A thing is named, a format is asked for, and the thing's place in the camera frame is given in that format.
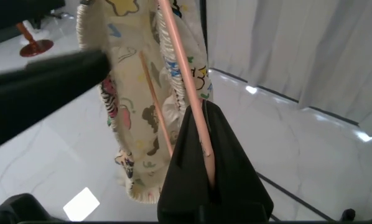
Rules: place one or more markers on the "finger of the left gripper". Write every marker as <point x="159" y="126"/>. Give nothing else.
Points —
<point x="33" y="96"/>

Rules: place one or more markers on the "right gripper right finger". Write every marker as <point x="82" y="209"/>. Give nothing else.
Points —
<point x="245" y="196"/>

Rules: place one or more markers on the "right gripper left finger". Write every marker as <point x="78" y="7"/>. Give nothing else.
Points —
<point x="179" y="193"/>

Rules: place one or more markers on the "cream printed garment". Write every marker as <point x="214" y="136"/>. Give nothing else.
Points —
<point x="133" y="93"/>

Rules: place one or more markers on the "black clothes rack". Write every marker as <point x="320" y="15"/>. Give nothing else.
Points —
<point x="203" y="25"/>

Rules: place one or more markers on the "red floor stand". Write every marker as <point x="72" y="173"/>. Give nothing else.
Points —
<point x="36" y="48"/>

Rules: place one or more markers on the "pink clothes hanger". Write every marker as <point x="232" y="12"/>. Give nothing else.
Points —
<point x="186" y="77"/>

